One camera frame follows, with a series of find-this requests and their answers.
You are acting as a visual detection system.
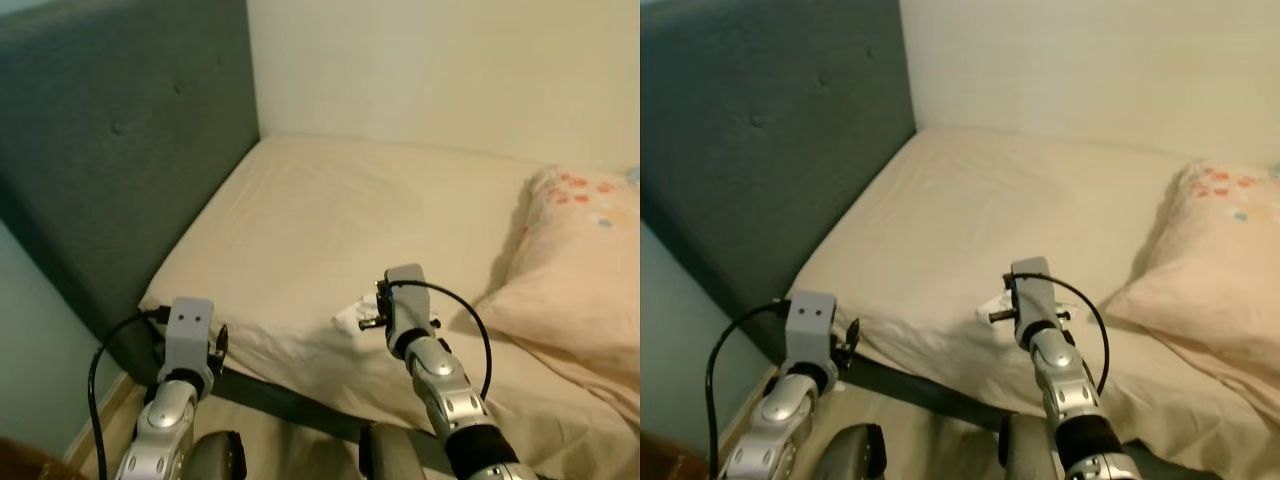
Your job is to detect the grey robot leg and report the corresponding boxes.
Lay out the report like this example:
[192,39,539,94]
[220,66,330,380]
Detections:
[820,423,888,480]
[360,422,431,480]
[185,430,248,480]
[1000,413,1061,480]

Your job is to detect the pink pillow with coloured dots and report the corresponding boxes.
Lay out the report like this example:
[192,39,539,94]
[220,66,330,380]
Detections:
[475,165,641,421]
[1100,160,1280,421]

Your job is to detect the grey robot left leg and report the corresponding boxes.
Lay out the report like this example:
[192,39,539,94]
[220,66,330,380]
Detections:
[185,430,248,480]
[820,423,888,480]

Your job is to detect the grey robot right leg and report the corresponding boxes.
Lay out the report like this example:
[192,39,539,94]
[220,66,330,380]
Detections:
[360,422,431,480]
[1000,413,1061,480]

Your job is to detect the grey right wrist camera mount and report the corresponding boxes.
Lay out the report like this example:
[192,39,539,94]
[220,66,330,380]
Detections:
[385,264,434,346]
[1010,257,1057,341]

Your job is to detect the bed with beige sheet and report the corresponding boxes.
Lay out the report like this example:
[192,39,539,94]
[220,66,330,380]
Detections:
[138,133,641,480]
[785,127,1280,480]

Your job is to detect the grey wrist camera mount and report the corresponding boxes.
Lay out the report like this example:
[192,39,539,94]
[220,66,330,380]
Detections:
[163,297,216,379]
[1010,257,1057,341]
[385,264,434,346]
[787,291,838,369]

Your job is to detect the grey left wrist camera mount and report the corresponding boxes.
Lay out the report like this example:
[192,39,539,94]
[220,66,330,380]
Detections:
[787,291,838,369]
[163,297,216,379]

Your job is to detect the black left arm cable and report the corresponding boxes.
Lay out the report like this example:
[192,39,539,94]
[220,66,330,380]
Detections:
[705,298,791,480]
[88,308,169,480]

